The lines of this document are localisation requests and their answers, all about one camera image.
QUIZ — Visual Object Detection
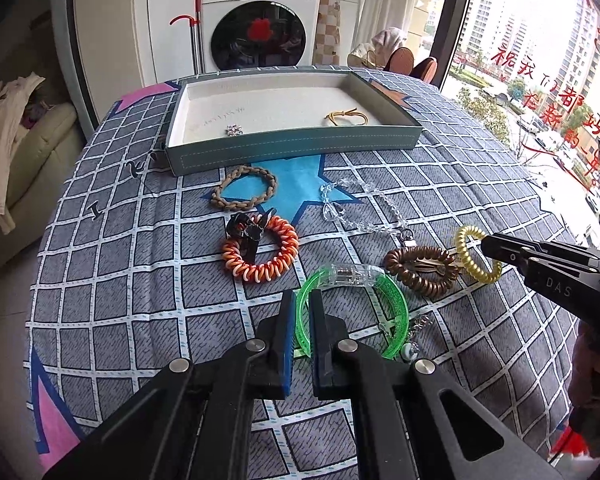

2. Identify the teal jewelry tray beige lining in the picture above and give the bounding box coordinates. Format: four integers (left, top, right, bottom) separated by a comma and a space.
164, 69, 423, 177

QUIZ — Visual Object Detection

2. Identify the cream sofa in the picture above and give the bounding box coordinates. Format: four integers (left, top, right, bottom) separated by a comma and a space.
0, 102, 86, 261

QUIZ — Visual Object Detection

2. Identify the silver chain with ball bead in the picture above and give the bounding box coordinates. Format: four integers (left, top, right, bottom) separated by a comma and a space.
380, 312, 433, 363

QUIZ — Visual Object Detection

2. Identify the orange white spiral hair tie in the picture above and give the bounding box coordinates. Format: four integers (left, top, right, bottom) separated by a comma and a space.
222, 215, 300, 283

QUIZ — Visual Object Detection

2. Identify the brown spiral hair tie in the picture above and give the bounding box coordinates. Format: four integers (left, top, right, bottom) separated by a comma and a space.
384, 246, 463, 297

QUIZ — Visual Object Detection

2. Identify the red handled mop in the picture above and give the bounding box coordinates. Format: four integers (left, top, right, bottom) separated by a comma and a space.
169, 0, 203, 76

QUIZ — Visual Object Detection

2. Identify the grey grid star tablecloth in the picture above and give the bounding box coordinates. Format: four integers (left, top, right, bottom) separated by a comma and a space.
25, 66, 600, 480

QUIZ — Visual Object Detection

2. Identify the clear crystal bead chain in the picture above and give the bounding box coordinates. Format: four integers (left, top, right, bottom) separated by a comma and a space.
319, 177, 416, 250

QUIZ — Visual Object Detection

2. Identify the thin silver chain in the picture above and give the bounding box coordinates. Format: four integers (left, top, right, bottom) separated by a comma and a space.
199, 107, 247, 127

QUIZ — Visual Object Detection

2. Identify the beige towel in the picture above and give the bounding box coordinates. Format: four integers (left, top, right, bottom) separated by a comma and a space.
370, 27, 409, 57

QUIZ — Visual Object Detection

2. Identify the person's right forearm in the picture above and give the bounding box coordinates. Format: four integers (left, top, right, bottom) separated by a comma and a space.
570, 325, 600, 461

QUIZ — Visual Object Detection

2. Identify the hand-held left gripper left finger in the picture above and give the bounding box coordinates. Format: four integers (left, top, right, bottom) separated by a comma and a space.
42, 290, 297, 480

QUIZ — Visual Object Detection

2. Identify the white front-load washing machine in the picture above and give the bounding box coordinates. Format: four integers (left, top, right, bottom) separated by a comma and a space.
200, 0, 323, 72

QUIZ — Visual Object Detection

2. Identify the yellow cord hair tie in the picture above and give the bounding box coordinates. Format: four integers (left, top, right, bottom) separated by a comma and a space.
324, 108, 370, 127

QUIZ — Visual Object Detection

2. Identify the yellow spiral hair tie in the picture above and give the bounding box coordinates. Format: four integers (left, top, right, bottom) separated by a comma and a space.
454, 225, 503, 284

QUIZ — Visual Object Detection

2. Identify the green translucent bangle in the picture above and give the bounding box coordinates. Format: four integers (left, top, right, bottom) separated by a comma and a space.
294, 262, 410, 361

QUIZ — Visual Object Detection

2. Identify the brown chair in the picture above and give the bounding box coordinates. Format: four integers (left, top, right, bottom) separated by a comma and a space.
412, 57, 438, 82
385, 47, 416, 75

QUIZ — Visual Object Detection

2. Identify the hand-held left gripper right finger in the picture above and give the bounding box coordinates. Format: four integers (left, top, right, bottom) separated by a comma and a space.
309, 290, 563, 480

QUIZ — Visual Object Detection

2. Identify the brown braided bracelet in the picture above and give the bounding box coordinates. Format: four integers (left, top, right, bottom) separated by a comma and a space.
211, 165, 278, 212

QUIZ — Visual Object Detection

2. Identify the beige clothes pile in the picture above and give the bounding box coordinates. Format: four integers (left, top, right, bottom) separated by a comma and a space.
0, 72, 48, 221

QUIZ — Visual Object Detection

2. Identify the black hair claw clip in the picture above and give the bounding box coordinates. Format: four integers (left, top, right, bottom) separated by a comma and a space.
227, 212, 276, 266

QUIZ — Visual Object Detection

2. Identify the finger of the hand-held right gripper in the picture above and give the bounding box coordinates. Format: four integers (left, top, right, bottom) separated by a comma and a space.
480, 232, 546, 273

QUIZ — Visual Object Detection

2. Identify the checkered cloth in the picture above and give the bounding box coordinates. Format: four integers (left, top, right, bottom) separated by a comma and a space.
316, 0, 353, 67

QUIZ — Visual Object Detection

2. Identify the brown metal snap hair clip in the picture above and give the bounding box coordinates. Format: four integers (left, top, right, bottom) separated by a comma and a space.
405, 252, 456, 274

